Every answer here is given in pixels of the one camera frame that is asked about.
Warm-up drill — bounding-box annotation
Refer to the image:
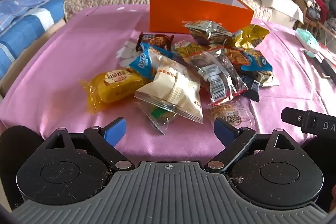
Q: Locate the cream white snack packet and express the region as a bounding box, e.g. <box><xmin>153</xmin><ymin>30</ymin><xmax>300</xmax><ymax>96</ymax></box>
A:
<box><xmin>135</xmin><ymin>67</ymin><xmax>204</xmax><ymax>125</ymax></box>

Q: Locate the teal plush toy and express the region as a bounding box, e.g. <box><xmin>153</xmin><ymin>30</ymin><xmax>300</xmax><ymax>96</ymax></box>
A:
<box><xmin>295</xmin><ymin>28</ymin><xmax>321</xmax><ymax>58</ymax></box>

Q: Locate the blue striped blanket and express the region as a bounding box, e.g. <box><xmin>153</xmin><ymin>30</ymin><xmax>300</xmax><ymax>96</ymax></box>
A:
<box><xmin>0</xmin><ymin>0</ymin><xmax>82</xmax><ymax>80</ymax></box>

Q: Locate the blue clear bread packet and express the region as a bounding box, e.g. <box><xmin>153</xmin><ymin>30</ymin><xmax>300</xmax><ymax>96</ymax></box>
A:
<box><xmin>129</xmin><ymin>43</ymin><xmax>201</xmax><ymax>88</ymax></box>

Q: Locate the clear packet with golden bun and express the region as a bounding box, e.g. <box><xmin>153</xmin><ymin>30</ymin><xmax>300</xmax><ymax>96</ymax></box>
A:
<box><xmin>209</xmin><ymin>102</ymin><xmax>254</xmax><ymax>128</ymax></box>

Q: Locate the clear packet with green label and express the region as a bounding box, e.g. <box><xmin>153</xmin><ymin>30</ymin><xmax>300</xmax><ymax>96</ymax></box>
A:
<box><xmin>138</xmin><ymin>101</ymin><xmax>179</xmax><ymax>135</ymax></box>

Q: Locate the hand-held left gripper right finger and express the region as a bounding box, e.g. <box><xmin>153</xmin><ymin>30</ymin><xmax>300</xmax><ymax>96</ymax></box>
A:
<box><xmin>205</xmin><ymin>118</ymin><xmax>298</xmax><ymax>172</ymax></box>

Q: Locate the brown cookie packet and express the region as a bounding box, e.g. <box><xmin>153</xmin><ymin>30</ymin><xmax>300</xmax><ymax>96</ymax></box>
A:
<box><xmin>136</xmin><ymin>31</ymin><xmax>175</xmax><ymax>52</ymax></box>

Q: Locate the dark navy snack packet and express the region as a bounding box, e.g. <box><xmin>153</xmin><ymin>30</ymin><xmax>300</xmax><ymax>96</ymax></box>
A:
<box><xmin>240</xmin><ymin>74</ymin><xmax>261</xmax><ymax>102</ymax></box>

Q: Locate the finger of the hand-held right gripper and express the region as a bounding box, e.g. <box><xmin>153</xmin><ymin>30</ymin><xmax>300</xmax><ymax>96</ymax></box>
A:
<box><xmin>281</xmin><ymin>107</ymin><xmax>307</xmax><ymax>133</ymax></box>

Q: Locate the yellow cake packet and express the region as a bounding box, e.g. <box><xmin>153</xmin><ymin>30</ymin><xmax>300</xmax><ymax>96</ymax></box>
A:
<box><xmin>79</xmin><ymin>68</ymin><xmax>150</xmax><ymax>115</ymax></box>

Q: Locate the blue cracker packet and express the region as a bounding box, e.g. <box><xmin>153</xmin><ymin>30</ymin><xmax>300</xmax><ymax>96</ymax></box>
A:
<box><xmin>238</xmin><ymin>49</ymin><xmax>280</xmax><ymax>87</ymax></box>

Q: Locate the silver green snack packet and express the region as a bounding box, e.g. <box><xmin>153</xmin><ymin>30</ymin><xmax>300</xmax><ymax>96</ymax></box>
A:
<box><xmin>184</xmin><ymin>20</ymin><xmax>234</xmax><ymax>45</ymax></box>

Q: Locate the clear packet with barcode label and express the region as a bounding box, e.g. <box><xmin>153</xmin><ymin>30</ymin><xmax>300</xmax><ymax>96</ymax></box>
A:
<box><xmin>184</xmin><ymin>47</ymin><xmax>248</xmax><ymax>106</ymax></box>

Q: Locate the orange red snack packet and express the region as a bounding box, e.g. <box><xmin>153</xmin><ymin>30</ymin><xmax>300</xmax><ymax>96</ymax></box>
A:
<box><xmin>226</xmin><ymin>48</ymin><xmax>250</xmax><ymax>67</ymax></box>

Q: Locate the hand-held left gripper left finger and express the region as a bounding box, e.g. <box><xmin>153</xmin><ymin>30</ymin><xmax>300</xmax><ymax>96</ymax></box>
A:
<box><xmin>43</xmin><ymin>117</ymin><xmax>135</xmax><ymax>171</ymax></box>

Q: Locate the yellow noodle snack packet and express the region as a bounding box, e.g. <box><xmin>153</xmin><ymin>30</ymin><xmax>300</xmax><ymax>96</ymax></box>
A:
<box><xmin>172</xmin><ymin>40</ymin><xmax>208</xmax><ymax>58</ymax></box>

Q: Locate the gold foil snack packet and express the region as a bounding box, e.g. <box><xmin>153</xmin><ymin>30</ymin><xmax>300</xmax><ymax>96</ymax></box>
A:
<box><xmin>232</xmin><ymin>25</ymin><xmax>270</xmax><ymax>50</ymax></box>

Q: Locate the orange cardboard box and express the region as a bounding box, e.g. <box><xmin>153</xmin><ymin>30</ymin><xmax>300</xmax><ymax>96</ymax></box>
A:
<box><xmin>149</xmin><ymin>0</ymin><xmax>255</xmax><ymax>35</ymax></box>

